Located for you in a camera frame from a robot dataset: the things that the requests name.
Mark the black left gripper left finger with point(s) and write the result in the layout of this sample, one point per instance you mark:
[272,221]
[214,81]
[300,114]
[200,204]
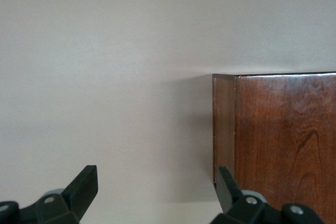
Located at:
[78,195]

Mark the dark brown wooden cabinet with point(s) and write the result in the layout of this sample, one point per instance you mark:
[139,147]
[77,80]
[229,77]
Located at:
[283,142]

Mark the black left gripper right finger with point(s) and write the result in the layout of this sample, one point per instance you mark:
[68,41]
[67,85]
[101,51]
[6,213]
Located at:
[228,190]

